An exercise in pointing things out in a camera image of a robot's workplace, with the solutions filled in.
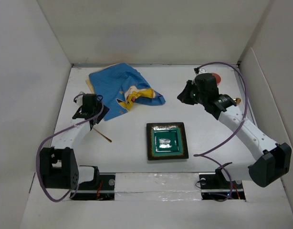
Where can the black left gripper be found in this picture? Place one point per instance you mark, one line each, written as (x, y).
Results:
(105, 111)

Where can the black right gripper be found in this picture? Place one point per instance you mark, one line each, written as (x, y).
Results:
(183, 96)

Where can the blue pikachu cloth napkin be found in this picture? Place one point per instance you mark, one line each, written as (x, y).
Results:
(121, 87)

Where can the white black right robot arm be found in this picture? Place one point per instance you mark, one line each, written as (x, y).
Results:
(272, 160)

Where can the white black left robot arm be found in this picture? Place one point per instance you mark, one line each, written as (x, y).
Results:
(58, 168)

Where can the gold fork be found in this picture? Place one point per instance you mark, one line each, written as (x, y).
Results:
(105, 137)

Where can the pink plastic cup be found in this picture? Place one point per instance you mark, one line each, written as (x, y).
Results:
(217, 77)

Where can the square green black plate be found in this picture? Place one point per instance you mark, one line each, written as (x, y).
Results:
(166, 141)

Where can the gold spoon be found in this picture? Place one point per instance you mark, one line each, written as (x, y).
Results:
(237, 100)

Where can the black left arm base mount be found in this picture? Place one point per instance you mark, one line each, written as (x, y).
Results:
(102, 190)

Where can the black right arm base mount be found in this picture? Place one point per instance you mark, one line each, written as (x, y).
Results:
(214, 186)

